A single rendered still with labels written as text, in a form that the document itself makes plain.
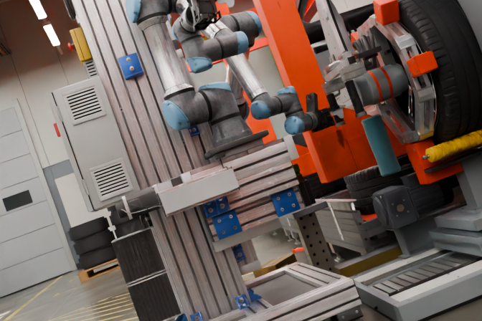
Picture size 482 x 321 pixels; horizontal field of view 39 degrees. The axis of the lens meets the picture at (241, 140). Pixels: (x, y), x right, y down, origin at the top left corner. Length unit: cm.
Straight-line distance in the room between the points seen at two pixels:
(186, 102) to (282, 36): 100
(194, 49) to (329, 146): 122
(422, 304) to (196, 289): 82
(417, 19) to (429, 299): 103
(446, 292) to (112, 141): 131
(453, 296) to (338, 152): 102
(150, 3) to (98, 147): 56
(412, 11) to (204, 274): 127
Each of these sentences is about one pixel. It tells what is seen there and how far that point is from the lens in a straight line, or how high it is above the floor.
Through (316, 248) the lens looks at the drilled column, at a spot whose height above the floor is 23.
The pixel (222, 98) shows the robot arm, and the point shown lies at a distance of 244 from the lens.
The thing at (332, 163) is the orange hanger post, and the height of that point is 60.
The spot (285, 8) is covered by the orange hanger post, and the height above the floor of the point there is 137.
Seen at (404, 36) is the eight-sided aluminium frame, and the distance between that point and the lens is 267.
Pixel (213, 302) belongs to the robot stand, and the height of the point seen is 29.
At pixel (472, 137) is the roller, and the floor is 52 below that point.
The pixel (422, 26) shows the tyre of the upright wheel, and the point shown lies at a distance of 266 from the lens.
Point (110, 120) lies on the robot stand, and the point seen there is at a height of 106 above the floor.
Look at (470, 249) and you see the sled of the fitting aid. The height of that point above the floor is 11.
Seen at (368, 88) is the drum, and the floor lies 85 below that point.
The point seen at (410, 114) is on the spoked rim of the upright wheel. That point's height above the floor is 69.
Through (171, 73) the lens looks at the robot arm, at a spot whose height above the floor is 112.
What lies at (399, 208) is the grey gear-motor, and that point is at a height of 32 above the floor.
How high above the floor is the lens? 69
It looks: 3 degrees up
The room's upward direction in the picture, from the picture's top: 20 degrees counter-clockwise
